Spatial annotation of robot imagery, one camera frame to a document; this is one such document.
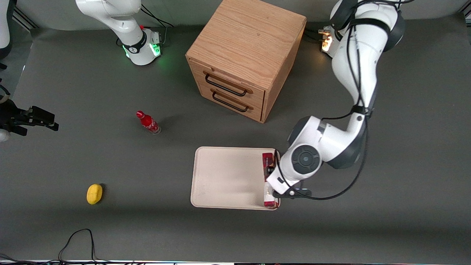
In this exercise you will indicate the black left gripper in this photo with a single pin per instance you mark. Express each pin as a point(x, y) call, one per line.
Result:
point(270, 170)

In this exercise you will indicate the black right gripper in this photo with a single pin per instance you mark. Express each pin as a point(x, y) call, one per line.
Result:
point(10, 117)

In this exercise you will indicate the red cookie box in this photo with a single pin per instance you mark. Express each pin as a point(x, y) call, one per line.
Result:
point(270, 159)

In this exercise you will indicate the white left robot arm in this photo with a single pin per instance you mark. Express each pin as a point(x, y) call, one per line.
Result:
point(360, 66)

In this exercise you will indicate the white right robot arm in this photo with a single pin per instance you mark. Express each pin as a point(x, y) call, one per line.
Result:
point(125, 22)

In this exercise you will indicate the cream rectangular plastic tray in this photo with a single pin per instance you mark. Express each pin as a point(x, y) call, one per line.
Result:
point(228, 178)

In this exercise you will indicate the wooden drawer front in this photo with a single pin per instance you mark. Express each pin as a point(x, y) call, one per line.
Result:
point(255, 112)
point(257, 96)

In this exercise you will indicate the yellow lemon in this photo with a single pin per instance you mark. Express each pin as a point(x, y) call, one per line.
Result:
point(94, 194)

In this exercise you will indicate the red cola bottle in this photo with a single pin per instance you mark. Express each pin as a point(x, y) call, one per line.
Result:
point(148, 122)

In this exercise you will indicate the wooden two-drawer cabinet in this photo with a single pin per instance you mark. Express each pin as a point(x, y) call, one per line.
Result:
point(250, 36)

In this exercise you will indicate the aluminium frame rail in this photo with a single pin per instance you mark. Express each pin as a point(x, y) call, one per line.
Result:
point(467, 16)
point(25, 20)

